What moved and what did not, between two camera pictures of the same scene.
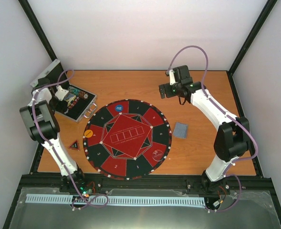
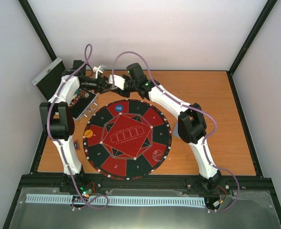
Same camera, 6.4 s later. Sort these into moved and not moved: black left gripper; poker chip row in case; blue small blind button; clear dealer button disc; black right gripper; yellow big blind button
Moved: black right gripper; black left gripper
Not moved: yellow big blind button; blue small blind button; poker chip row in case; clear dealer button disc
